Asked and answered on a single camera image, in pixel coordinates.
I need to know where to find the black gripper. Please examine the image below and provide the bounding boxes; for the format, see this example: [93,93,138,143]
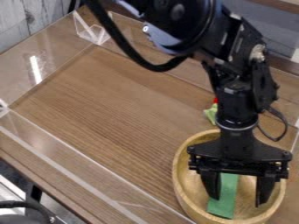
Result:
[186,129,292,207]

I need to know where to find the green rectangular block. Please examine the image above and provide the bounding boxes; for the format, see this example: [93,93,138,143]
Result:
[206,173,238,220]

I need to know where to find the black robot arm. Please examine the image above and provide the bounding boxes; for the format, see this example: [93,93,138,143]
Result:
[85,0,292,204]

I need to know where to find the brown wooden bowl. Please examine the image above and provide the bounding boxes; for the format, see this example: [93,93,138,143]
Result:
[172,129,285,224]

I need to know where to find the red plush strawberry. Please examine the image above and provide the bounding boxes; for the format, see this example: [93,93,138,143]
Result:
[202,99,218,125]

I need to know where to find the clear acrylic front panel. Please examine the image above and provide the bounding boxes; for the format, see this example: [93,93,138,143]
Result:
[0,100,193,224]

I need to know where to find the black table leg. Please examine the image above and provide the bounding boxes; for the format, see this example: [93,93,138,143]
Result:
[29,185,42,202]

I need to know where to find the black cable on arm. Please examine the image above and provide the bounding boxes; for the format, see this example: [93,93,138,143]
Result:
[256,106,289,143]

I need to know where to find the black cable bottom left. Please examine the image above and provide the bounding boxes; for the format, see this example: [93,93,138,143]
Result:
[0,199,50,224]

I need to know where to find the clear acrylic corner bracket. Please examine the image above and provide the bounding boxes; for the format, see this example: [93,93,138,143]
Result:
[72,11,109,46]

